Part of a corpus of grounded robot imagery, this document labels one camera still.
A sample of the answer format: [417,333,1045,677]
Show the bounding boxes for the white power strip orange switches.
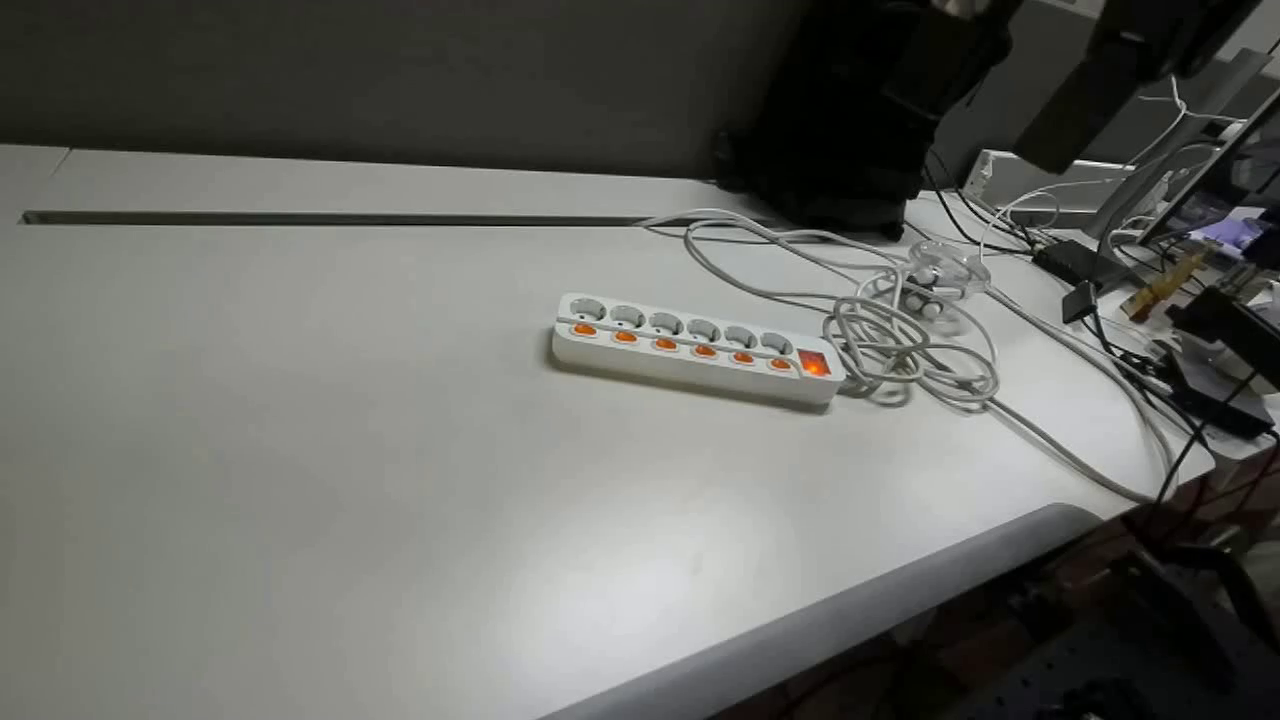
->
[549,290,849,412]

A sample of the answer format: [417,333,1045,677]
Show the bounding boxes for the clear plastic cup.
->
[897,245,992,335]

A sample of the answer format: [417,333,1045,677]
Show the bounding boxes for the black object at table back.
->
[715,0,1024,238]

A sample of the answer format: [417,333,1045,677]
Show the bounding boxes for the black flat device on table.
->
[1030,238,1135,288]

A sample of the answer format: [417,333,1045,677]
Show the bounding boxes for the yellow tool on table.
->
[1119,252,1205,323]

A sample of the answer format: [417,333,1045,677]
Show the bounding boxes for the tangled white power cable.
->
[643,209,1174,508]

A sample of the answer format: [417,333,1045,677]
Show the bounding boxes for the black cable over table edge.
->
[933,182,1280,508]

